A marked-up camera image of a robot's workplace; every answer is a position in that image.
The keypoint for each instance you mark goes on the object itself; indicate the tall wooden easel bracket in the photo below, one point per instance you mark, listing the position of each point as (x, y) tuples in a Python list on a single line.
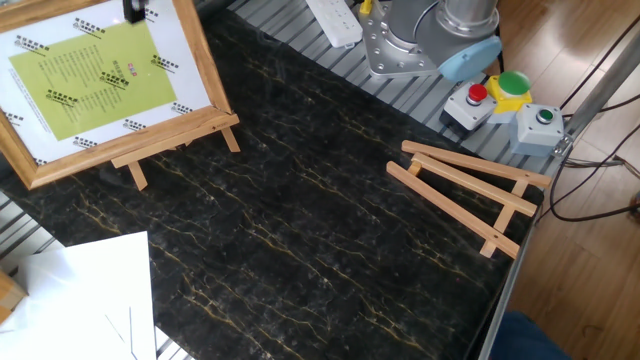
[(175, 140)]

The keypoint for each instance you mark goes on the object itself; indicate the black marble pattern sheet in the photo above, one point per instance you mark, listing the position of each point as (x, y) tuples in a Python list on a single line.
[(300, 225)]

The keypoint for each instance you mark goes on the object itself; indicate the small yellow plug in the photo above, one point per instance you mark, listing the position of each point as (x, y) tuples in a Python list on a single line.
[(366, 7)]

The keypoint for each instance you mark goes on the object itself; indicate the grey box small green button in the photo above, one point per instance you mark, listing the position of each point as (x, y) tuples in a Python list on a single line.
[(535, 132)]

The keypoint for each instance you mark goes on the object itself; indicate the wooden photo frame green print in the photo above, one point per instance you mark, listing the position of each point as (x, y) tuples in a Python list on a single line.
[(90, 80)]

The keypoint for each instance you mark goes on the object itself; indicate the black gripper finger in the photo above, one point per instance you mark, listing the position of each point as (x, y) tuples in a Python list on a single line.
[(134, 10)]

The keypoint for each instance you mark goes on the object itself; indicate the white power strip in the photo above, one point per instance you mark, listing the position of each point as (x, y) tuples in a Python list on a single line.
[(337, 22)]

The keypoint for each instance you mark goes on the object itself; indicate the black tripod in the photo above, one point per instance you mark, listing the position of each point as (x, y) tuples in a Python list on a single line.
[(501, 62)]

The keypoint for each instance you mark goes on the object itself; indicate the small wooden easel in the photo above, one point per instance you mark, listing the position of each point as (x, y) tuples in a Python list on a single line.
[(450, 205)]

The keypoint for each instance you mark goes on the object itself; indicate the grey box red stop button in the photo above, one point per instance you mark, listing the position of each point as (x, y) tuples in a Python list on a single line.
[(465, 112)]

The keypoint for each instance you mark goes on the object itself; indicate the white paper sheet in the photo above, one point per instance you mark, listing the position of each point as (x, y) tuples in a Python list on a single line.
[(30, 300), (115, 280)]

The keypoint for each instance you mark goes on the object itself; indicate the yellow box green mushroom button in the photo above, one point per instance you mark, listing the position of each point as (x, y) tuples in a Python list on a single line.
[(510, 97)]

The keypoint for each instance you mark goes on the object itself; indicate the brown cardboard box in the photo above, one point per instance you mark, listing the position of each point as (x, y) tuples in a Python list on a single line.
[(9, 300)]

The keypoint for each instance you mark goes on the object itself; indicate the aluminium frame post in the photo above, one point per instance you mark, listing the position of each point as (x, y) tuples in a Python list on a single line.
[(600, 90)]

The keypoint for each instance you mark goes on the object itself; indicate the silver UR5 robot arm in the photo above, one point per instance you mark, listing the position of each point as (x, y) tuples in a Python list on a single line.
[(450, 35)]

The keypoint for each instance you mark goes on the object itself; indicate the blue jeans leg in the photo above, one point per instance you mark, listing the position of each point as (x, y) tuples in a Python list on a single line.
[(525, 340)]

